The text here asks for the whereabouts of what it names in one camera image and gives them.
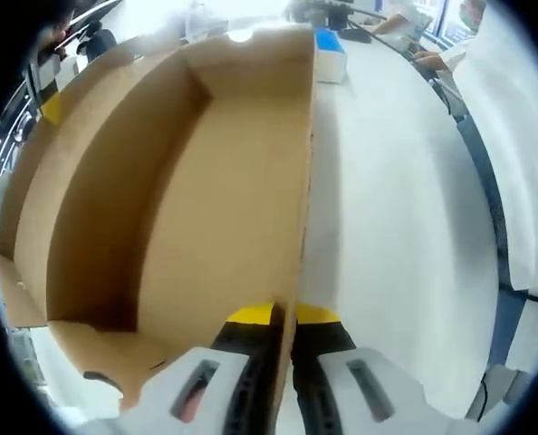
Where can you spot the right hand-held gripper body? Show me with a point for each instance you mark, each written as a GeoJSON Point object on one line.
{"type": "Point", "coordinates": [60, 72]}

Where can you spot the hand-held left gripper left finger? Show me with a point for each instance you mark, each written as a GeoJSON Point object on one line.
{"type": "Point", "coordinates": [246, 389]}

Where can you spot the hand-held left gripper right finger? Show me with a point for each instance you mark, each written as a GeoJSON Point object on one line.
{"type": "Point", "coordinates": [319, 389]}

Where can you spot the brown cardboard shoe box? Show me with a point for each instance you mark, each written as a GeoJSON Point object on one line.
{"type": "Point", "coordinates": [205, 181]}

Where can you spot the white and blue tissue pack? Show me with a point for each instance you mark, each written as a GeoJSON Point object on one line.
{"type": "Point", "coordinates": [332, 68]}

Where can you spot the grey office chair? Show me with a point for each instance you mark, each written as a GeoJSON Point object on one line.
{"type": "Point", "coordinates": [450, 99]}

